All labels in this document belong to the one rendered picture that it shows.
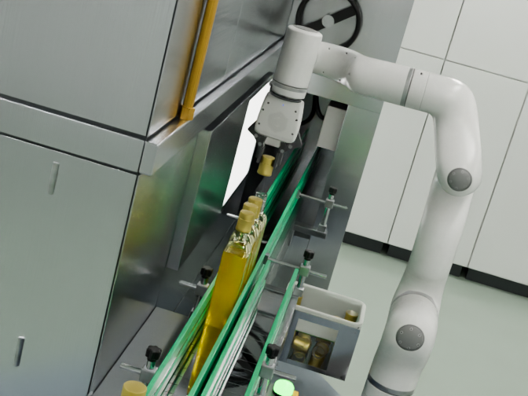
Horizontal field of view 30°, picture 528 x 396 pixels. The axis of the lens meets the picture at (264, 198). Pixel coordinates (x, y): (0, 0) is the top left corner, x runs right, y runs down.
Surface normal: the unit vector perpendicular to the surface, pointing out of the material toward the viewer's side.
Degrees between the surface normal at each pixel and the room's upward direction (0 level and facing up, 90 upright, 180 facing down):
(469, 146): 42
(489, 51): 90
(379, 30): 90
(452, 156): 58
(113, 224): 90
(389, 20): 90
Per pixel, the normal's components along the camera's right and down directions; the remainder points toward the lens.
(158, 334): 0.25, -0.92
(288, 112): -0.12, 0.24
